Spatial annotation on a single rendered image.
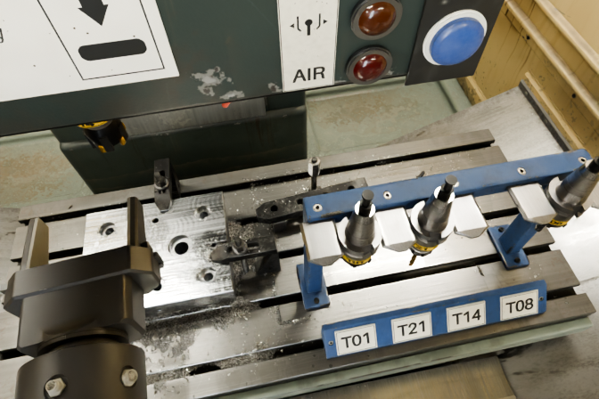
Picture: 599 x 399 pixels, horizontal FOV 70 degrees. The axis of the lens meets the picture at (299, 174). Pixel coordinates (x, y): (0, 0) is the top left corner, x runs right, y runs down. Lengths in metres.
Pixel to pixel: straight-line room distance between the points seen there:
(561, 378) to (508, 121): 0.69
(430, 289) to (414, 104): 0.91
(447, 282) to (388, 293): 0.13
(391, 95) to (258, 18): 1.53
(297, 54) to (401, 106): 1.47
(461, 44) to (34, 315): 0.36
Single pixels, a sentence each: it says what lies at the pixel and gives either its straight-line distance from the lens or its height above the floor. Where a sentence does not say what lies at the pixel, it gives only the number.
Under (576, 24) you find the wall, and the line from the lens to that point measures 1.31.
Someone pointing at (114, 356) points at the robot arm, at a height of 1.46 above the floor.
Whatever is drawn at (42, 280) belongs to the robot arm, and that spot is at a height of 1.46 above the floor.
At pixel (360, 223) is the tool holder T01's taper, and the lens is 0.58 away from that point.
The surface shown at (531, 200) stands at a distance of 0.75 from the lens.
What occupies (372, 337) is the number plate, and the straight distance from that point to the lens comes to 0.88.
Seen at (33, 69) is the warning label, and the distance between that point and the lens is 0.25.
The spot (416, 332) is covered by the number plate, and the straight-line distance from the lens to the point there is 0.91.
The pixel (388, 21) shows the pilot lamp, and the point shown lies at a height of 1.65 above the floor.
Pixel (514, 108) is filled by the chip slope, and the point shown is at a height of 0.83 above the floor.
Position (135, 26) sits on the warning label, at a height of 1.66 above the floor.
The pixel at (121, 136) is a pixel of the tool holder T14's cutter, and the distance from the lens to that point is 0.57.
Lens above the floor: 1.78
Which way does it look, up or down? 55 degrees down
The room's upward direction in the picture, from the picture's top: 2 degrees counter-clockwise
